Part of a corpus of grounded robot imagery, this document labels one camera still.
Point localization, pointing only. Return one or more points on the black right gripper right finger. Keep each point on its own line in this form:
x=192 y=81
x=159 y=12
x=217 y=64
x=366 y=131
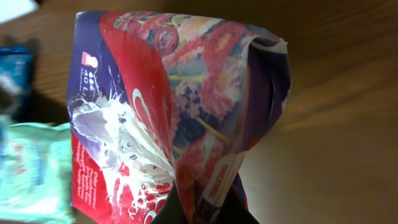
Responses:
x=235 y=208

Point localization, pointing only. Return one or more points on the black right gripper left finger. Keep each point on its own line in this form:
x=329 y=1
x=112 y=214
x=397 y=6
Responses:
x=171 y=211

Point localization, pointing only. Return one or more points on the teal wet wipes pack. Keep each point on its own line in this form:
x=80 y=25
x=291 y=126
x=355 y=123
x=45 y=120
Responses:
x=36 y=171

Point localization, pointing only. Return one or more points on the blue Oreo cookie pack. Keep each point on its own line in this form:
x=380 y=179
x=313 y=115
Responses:
x=16 y=74

